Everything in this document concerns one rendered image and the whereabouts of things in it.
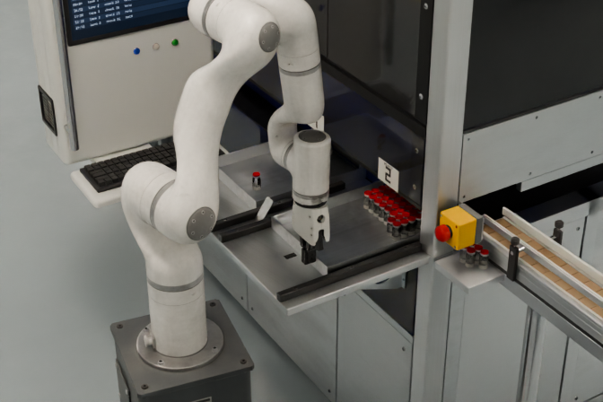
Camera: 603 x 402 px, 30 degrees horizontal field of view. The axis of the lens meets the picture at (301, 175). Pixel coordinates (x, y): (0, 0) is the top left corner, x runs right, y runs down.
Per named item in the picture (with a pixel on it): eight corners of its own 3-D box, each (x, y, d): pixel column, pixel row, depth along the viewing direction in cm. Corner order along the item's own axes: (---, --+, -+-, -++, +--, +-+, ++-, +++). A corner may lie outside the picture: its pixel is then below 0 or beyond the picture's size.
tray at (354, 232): (381, 190, 298) (382, 179, 297) (442, 237, 279) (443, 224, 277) (271, 227, 283) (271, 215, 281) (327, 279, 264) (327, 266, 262)
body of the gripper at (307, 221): (336, 200, 255) (334, 242, 261) (312, 181, 263) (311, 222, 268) (308, 209, 252) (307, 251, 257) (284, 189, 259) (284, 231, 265)
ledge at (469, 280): (479, 249, 277) (479, 243, 277) (513, 276, 268) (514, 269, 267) (433, 266, 271) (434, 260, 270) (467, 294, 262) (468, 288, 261)
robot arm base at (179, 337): (149, 381, 236) (143, 310, 227) (127, 328, 251) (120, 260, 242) (235, 359, 242) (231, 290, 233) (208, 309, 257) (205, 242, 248)
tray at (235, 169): (315, 138, 323) (315, 127, 321) (365, 178, 304) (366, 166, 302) (209, 170, 308) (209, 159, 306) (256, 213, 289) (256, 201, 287)
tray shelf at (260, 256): (305, 137, 328) (305, 131, 327) (454, 253, 276) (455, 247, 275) (155, 181, 306) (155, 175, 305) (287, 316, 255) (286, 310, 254)
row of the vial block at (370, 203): (368, 204, 292) (369, 188, 290) (409, 237, 279) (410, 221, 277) (362, 206, 291) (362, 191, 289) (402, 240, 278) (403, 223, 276)
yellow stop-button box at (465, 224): (461, 228, 268) (464, 202, 265) (481, 242, 263) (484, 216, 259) (436, 237, 265) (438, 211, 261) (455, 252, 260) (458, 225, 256)
